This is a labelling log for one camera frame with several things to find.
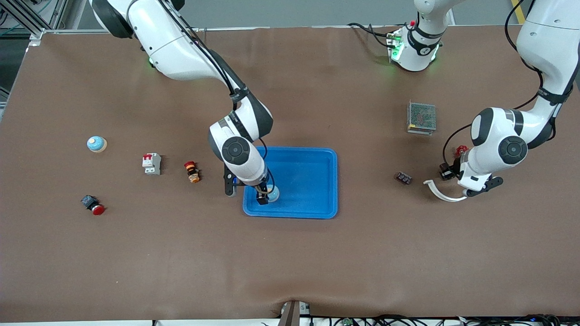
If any white half-round pipe clamp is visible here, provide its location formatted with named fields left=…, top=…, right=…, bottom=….
left=423, top=179, right=468, bottom=202

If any base connector box green light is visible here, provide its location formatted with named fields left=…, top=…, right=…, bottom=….
left=386, top=31, right=404, bottom=62

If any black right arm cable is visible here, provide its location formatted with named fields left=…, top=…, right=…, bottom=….
left=156, top=0, right=277, bottom=193

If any black base cable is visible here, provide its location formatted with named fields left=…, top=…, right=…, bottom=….
left=348, top=22, right=392, bottom=48

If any blue plastic tray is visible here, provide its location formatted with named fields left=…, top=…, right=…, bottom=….
left=242, top=146, right=339, bottom=220

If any orange red emergency stop switch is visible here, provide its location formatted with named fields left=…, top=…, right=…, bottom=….
left=184, top=160, right=201, bottom=183

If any red mushroom push button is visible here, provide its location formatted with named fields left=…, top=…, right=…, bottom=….
left=81, top=195, right=106, bottom=216

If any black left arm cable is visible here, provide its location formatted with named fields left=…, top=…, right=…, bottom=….
left=442, top=0, right=572, bottom=166

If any aluminium frame profile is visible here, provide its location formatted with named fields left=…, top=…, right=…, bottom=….
left=0, top=0, right=68, bottom=46

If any perforated metal power supply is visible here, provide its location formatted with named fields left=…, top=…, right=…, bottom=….
left=407, top=101, right=437, bottom=136

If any white red circuit breaker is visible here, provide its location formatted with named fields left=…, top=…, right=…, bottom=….
left=142, top=153, right=162, bottom=176

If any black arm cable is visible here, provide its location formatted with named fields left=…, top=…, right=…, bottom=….
left=156, top=0, right=277, bottom=193
left=442, top=0, right=572, bottom=166

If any silver table edge rail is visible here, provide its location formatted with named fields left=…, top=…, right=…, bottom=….
left=28, top=26, right=272, bottom=48

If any grey metal mount bracket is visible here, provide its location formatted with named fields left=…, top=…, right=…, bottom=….
left=277, top=300, right=311, bottom=326

